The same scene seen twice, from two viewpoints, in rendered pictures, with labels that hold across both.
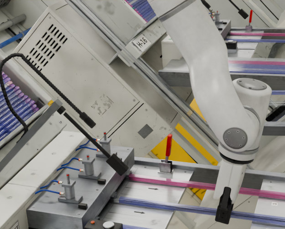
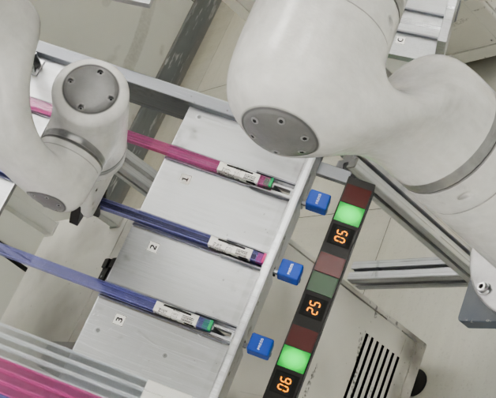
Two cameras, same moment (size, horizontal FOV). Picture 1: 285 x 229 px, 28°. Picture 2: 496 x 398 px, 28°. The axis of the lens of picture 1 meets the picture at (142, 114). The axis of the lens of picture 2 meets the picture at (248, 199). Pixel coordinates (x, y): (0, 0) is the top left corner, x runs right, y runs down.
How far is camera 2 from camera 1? 84 cm
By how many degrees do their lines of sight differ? 41
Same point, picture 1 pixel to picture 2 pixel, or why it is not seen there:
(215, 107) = (2, 162)
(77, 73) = not seen: outside the picture
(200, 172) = not seen: hidden behind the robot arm
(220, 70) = (7, 103)
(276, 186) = (204, 132)
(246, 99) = (73, 128)
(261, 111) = (104, 140)
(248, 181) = (166, 103)
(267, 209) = (168, 192)
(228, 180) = not seen: hidden behind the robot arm
